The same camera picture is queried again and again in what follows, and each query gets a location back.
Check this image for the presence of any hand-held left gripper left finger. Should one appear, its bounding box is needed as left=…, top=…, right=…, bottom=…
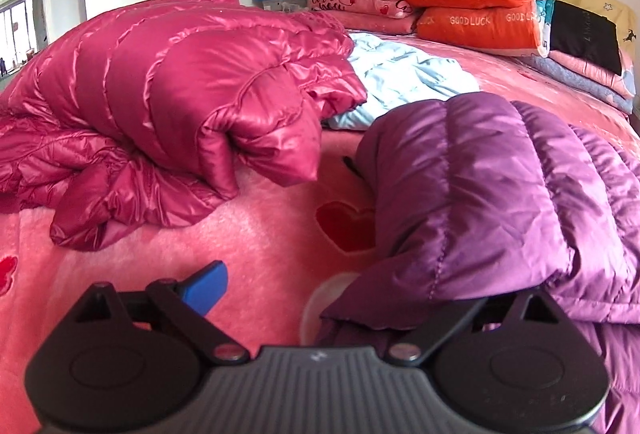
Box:
left=70, top=260, right=248, bottom=362

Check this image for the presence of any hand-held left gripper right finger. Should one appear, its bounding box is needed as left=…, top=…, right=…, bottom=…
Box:
left=385, top=288, right=576, bottom=367

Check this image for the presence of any purple down jacket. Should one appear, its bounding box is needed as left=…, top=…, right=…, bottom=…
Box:
left=312, top=93, right=640, bottom=434

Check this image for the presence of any pink heart-print bed blanket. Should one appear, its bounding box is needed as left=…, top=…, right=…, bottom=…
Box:
left=0, top=31, right=640, bottom=434

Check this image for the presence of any magenta down jacket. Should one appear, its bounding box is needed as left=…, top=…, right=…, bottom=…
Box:
left=0, top=0, right=368, bottom=252

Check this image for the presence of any light blue quilted jacket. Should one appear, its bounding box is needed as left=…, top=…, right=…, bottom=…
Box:
left=320, top=31, right=481, bottom=131

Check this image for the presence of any blue-grey folded blanket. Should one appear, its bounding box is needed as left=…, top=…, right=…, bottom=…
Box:
left=525, top=51, right=638, bottom=115

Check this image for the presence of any window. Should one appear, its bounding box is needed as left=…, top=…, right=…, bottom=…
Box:
left=0, top=0, right=51, bottom=80

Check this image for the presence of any black cloth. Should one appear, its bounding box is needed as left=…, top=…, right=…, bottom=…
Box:
left=547, top=0, right=623, bottom=76

